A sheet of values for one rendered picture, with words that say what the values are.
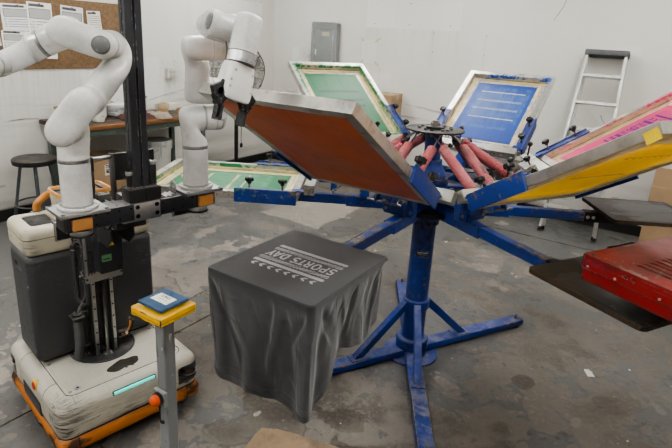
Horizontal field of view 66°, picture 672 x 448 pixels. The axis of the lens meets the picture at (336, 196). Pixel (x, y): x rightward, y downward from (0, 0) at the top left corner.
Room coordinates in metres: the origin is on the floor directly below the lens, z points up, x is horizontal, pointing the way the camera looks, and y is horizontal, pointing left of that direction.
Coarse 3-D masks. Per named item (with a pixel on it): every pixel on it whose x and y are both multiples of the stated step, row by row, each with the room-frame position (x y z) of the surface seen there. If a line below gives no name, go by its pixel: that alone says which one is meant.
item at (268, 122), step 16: (256, 112) 1.67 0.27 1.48; (272, 112) 1.61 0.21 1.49; (256, 128) 1.84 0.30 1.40; (272, 128) 1.77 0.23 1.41; (288, 128) 1.70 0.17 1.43; (288, 144) 1.88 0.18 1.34; (304, 144) 1.80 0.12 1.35; (304, 160) 2.01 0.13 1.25; (320, 160) 1.92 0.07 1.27; (320, 176) 2.16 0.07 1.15; (336, 176) 2.06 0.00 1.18
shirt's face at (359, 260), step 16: (272, 240) 1.89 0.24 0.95; (288, 240) 1.90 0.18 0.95; (304, 240) 1.91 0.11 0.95; (320, 240) 1.92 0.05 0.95; (240, 256) 1.72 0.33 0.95; (336, 256) 1.77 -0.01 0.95; (352, 256) 1.78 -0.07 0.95; (368, 256) 1.79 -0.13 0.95; (384, 256) 1.80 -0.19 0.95; (224, 272) 1.59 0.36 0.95; (240, 272) 1.59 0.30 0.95; (256, 272) 1.60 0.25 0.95; (272, 272) 1.61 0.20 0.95; (352, 272) 1.64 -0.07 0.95; (272, 288) 1.49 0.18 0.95; (288, 288) 1.50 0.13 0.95; (304, 288) 1.50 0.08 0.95; (320, 288) 1.51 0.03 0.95; (336, 288) 1.52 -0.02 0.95
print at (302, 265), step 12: (276, 252) 1.78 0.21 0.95; (288, 252) 1.78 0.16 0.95; (300, 252) 1.79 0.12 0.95; (264, 264) 1.67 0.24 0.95; (276, 264) 1.67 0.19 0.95; (288, 264) 1.68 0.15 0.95; (300, 264) 1.68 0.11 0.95; (312, 264) 1.69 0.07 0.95; (324, 264) 1.70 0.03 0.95; (336, 264) 1.70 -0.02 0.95; (300, 276) 1.59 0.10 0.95; (312, 276) 1.59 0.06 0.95; (324, 276) 1.60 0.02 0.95
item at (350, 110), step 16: (208, 96) 1.70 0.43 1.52; (256, 96) 1.57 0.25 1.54; (272, 96) 1.54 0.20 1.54; (288, 96) 1.52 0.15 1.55; (304, 96) 1.49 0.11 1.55; (320, 112) 1.46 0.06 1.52; (336, 112) 1.41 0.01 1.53; (352, 112) 1.39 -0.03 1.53; (368, 128) 1.46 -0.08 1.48; (272, 144) 1.96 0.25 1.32; (384, 144) 1.55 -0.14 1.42; (400, 160) 1.66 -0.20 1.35; (400, 176) 1.74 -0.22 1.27; (416, 192) 1.86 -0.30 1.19
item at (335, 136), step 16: (288, 112) 1.56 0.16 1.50; (304, 112) 1.51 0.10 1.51; (304, 128) 1.64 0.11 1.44; (320, 128) 1.58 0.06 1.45; (336, 128) 1.53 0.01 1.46; (352, 128) 1.48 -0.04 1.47; (320, 144) 1.74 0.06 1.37; (336, 144) 1.67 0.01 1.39; (352, 144) 1.61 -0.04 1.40; (368, 144) 1.56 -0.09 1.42; (336, 160) 1.85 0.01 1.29; (352, 160) 1.77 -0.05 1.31; (368, 160) 1.71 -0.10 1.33; (384, 160) 1.65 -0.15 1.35; (352, 176) 1.97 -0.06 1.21; (368, 176) 1.89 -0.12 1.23; (384, 176) 1.81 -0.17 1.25; (384, 192) 2.02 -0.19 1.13; (400, 192) 1.94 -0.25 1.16
